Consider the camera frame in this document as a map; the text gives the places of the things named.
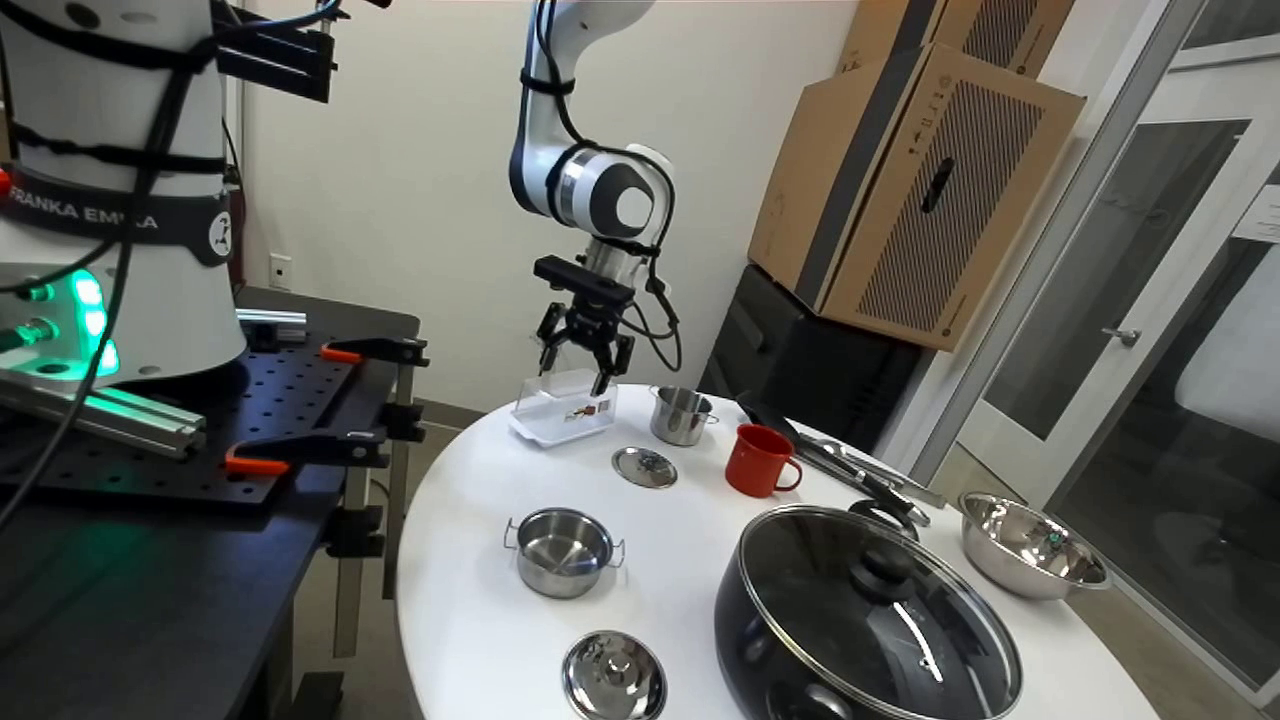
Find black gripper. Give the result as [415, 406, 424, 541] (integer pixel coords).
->
[533, 256, 633, 397]

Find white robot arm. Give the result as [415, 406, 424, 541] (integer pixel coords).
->
[509, 0, 674, 397]

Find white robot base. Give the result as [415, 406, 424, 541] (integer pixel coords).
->
[0, 0, 243, 384]

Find steel mixing bowl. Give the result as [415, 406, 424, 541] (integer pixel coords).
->
[954, 496, 1106, 598]

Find white rectangular tray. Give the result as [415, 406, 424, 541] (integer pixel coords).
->
[509, 397, 610, 447]

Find steel cup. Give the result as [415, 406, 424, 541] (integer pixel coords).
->
[648, 386, 713, 447]

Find small flat steel lid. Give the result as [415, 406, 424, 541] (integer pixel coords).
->
[610, 443, 678, 487]

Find black drawer case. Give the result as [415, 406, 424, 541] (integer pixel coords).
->
[700, 262, 925, 447]

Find white round table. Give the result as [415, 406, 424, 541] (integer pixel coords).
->
[392, 378, 1161, 720]

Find small steel pot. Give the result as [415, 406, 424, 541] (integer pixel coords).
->
[503, 508, 626, 598]

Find red mug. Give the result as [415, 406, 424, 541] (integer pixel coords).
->
[722, 422, 803, 496]

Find black perforated mounting board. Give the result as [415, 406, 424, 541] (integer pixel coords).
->
[34, 345, 415, 508]

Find steel pot lid with knob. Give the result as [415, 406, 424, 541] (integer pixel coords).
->
[559, 627, 667, 720]

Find black kitchen utensils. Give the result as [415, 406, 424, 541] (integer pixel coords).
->
[738, 397, 927, 531]

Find cardboard box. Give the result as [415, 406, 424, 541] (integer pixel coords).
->
[748, 0, 1085, 351]

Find large black pot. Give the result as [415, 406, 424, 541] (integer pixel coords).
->
[713, 498, 1027, 720]

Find glass pot lid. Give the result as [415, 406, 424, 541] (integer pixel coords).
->
[737, 498, 1027, 720]

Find far orange-handled clamp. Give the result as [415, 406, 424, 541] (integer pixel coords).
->
[321, 334, 427, 366]

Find orange-handled clamp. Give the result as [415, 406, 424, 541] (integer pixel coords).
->
[220, 405, 424, 479]
[321, 334, 427, 366]

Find near orange-handled clamp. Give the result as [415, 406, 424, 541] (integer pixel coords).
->
[220, 405, 424, 479]

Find black camera on mount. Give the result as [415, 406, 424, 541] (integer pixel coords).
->
[181, 0, 349, 104]

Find aluminium rail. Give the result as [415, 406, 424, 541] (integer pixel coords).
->
[0, 376, 207, 461]

